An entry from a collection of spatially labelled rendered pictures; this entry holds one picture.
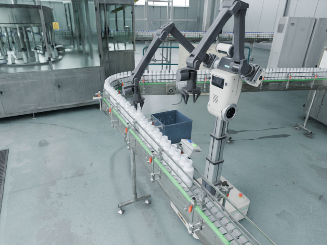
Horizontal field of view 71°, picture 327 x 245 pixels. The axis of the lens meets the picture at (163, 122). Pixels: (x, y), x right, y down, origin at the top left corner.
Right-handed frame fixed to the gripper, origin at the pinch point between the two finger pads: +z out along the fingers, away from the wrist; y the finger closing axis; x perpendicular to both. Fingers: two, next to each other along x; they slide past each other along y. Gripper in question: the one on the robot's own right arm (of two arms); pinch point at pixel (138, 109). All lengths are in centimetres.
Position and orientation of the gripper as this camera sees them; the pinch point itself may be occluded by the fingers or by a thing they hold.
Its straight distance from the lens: 181.1
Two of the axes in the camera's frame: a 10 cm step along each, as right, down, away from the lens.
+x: 4.7, 3.9, -7.9
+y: -8.8, 2.9, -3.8
